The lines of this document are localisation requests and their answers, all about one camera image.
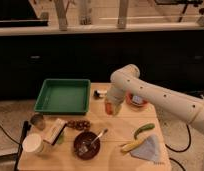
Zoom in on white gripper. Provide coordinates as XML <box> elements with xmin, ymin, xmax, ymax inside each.
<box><xmin>105</xmin><ymin>87</ymin><xmax>125</xmax><ymax>115</ymax></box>

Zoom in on orange apple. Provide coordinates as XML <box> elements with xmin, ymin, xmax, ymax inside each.
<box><xmin>105</xmin><ymin>103</ymin><xmax>113</xmax><ymax>115</ymax></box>

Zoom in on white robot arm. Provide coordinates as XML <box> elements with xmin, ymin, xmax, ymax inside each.
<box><xmin>107</xmin><ymin>64</ymin><xmax>204</xmax><ymax>135</ymax></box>

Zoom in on green plastic tray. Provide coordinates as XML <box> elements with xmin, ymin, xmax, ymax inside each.
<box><xmin>34</xmin><ymin>79</ymin><xmax>91</xmax><ymax>115</ymax></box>

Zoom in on orange plate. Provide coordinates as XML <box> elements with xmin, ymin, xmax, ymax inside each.
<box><xmin>125</xmin><ymin>93</ymin><xmax>147</xmax><ymax>108</ymax></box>

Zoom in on brown grape bunch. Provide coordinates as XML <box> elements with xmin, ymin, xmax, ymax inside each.
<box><xmin>67</xmin><ymin>120</ymin><xmax>91</xmax><ymax>131</ymax></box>

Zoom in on green cucumber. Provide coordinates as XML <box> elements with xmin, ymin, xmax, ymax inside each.
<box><xmin>134</xmin><ymin>123</ymin><xmax>155</xmax><ymax>140</ymax></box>

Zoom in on yellow corn cob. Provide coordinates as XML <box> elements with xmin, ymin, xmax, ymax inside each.
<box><xmin>121</xmin><ymin>139</ymin><xmax>144</xmax><ymax>153</ymax></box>

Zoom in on brown bowl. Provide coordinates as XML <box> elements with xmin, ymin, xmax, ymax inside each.
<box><xmin>73</xmin><ymin>131</ymin><xmax>100</xmax><ymax>160</ymax></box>

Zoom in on blue cloth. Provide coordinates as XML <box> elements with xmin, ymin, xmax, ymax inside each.
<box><xmin>130</xmin><ymin>135</ymin><xmax>161</xmax><ymax>163</ymax></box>

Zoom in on metal spoon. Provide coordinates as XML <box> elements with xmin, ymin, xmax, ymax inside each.
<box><xmin>79</xmin><ymin>129</ymin><xmax>108</xmax><ymax>155</ymax></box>

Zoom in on white box with black edge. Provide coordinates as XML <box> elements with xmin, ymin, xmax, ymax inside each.
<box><xmin>44</xmin><ymin>119</ymin><xmax>66</xmax><ymax>145</ymax></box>

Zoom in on small metal cup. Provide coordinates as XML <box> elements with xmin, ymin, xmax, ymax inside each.
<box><xmin>30</xmin><ymin>114</ymin><xmax>45</xmax><ymax>130</ymax></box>

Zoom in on black stand bar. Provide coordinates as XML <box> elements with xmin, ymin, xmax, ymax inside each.
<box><xmin>14</xmin><ymin>120</ymin><xmax>31</xmax><ymax>171</ymax></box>

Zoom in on white cup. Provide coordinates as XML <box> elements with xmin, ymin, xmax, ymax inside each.
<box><xmin>22</xmin><ymin>133</ymin><xmax>44</xmax><ymax>154</ymax></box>

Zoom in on black cable right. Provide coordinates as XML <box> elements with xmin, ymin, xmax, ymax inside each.
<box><xmin>164</xmin><ymin>123</ymin><xmax>192</xmax><ymax>171</ymax></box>

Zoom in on black cable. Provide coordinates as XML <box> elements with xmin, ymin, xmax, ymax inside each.
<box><xmin>0</xmin><ymin>119</ymin><xmax>21</xmax><ymax>146</ymax></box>
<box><xmin>164</xmin><ymin>123</ymin><xmax>192</xmax><ymax>171</ymax></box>

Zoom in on black cable left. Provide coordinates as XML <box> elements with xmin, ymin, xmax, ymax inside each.
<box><xmin>0</xmin><ymin>119</ymin><xmax>21</xmax><ymax>146</ymax></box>

